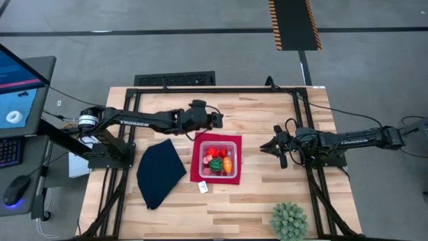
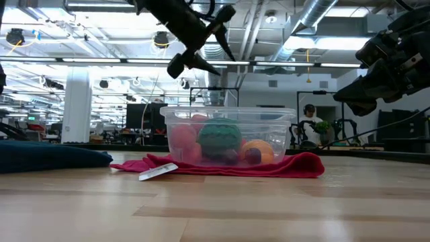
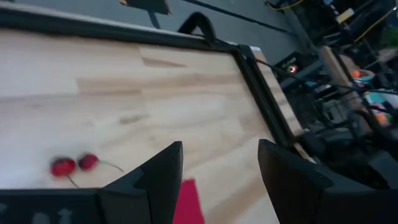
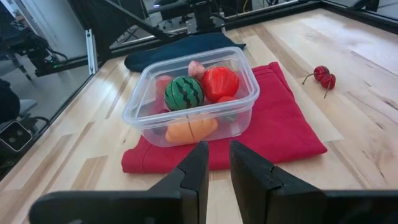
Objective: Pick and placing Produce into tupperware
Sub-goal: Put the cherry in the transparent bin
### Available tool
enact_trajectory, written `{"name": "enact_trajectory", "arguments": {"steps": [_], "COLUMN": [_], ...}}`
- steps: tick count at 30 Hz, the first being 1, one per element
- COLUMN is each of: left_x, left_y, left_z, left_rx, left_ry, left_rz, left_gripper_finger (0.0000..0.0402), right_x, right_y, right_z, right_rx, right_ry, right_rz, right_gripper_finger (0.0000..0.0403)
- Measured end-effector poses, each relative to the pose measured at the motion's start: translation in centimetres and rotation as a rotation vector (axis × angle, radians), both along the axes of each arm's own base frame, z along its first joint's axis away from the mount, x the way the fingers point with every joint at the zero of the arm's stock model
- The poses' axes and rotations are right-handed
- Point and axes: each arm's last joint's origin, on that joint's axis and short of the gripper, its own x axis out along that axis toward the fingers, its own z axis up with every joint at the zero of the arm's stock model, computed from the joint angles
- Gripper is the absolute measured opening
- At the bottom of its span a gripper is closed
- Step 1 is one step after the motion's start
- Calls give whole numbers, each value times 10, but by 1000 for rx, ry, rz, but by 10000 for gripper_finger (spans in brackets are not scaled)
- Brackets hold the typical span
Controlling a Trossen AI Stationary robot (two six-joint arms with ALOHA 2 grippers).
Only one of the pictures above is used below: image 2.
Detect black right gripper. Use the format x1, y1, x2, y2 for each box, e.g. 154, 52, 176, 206
333, 6, 430, 117

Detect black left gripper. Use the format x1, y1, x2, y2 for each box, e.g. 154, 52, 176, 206
144, 0, 237, 80

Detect green toy watermelon ball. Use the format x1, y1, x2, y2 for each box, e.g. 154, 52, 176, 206
197, 117, 243, 159

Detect pink toy garlic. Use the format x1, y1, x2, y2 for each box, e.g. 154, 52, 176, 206
182, 143, 204, 165
170, 124, 199, 153

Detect orange toy pepper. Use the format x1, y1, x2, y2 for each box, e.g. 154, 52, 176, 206
239, 138, 275, 165

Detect clear plastic tupperware container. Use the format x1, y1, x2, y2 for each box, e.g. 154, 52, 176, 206
159, 106, 297, 168

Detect black round ceiling fixture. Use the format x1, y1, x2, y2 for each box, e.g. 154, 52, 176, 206
153, 31, 170, 49
5, 28, 26, 46

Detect background black robot arms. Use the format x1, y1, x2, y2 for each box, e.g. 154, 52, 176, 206
289, 117, 361, 149

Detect black background cabinet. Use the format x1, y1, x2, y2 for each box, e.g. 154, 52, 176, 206
376, 108, 430, 153

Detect person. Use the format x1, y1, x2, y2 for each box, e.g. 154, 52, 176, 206
295, 103, 325, 146

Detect small background green plant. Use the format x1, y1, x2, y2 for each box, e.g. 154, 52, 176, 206
314, 120, 332, 146

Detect black background monitor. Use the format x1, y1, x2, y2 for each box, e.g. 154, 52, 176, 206
126, 102, 168, 130

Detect long ceiling light strip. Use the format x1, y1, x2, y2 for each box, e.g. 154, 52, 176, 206
0, 56, 363, 69

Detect red cloth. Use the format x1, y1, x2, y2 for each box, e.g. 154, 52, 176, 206
110, 151, 326, 179

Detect small white card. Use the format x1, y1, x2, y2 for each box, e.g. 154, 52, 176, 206
138, 162, 179, 182

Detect white building pillar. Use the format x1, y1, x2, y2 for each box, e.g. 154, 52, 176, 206
60, 67, 93, 145

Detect navy blue cloth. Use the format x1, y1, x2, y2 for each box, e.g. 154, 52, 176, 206
0, 140, 114, 175

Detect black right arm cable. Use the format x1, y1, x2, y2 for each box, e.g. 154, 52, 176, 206
320, 106, 430, 151

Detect black metal stand frame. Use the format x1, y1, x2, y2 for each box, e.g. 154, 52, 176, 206
296, 89, 346, 149

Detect silver ceiling duct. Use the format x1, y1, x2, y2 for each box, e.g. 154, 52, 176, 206
270, 0, 339, 63

